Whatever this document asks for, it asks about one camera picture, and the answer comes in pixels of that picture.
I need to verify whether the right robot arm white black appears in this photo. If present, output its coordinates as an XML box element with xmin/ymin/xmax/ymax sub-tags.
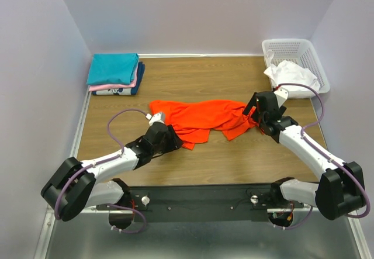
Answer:
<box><xmin>243</xmin><ymin>88</ymin><xmax>371</xmax><ymax>220</ymax></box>

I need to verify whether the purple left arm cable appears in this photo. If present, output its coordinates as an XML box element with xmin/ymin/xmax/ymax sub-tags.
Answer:
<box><xmin>54</xmin><ymin>109</ymin><xmax>151</xmax><ymax>235</ymax></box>

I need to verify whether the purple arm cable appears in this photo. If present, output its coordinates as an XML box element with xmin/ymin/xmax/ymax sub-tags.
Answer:
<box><xmin>54</xmin><ymin>109</ymin><xmax>151</xmax><ymax>235</ymax></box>
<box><xmin>273</xmin><ymin>82</ymin><xmax>371</xmax><ymax>231</ymax></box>

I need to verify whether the pink folded t shirt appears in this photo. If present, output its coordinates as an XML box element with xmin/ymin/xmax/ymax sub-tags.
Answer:
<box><xmin>89</xmin><ymin>67</ymin><xmax>138</xmax><ymax>92</ymax></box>

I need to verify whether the teal folded t shirt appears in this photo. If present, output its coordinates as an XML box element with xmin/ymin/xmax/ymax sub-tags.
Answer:
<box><xmin>86</xmin><ymin>53</ymin><xmax>139</xmax><ymax>85</ymax></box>

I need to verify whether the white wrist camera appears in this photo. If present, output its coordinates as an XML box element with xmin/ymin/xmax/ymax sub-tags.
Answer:
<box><xmin>146</xmin><ymin>112</ymin><xmax>165</xmax><ymax>126</ymax></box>
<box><xmin>273</xmin><ymin>86</ymin><xmax>289</xmax><ymax>100</ymax></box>

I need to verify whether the orange t shirt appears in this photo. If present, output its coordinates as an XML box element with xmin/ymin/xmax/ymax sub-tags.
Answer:
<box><xmin>149</xmin><ymin>99</ymin><xmax>258</xmax><ymax>150</ymax></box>

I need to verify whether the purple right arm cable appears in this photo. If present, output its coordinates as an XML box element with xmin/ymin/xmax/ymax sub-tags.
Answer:
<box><xmin>273</xmin><ymin>82</ymin><xmax>371</xmax><ymax>231</ymax></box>

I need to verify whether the navy blue folded t shirt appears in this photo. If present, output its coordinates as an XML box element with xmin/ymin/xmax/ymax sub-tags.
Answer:
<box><xmin>90</xmin><ymin>61</ymin><xmax>146</xmax><ymax>96</ymax></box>

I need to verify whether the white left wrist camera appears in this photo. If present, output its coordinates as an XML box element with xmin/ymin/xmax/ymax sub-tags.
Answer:
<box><xmin>146</xmin><ymin>112</ymin><xmax>165</xmax><ymax>126</ymax></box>

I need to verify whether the white plastic laundry basket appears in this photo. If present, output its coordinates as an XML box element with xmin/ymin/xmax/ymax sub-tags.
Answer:
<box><xmin>262</xmin><ymin>39</ymin><xmax>330</xmax><ymax>94</ymax></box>

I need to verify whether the white crumpled t shirt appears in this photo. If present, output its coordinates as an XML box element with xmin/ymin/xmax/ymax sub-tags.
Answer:
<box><xmin>264</xmin><ymin>50</ymin><xmax>321</xmax><ymax>99</ymax></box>

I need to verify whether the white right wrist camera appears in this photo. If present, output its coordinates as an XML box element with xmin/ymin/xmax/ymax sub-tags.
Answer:
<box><xmin>273</xmin><ymin>86</ymin><xmax>289</xmax><ymax>100</ymax></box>

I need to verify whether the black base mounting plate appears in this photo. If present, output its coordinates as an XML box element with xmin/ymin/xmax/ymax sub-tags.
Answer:
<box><xmin>96</xmin><ymin>182</ymin><xmax>304</xmax><ymax>224</ymax></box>

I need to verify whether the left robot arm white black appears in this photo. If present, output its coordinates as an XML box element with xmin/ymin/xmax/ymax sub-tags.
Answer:
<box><xmin>40</xmin><ymin>122</ymin><xmax>183</xmax><ymax>222</ymax></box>

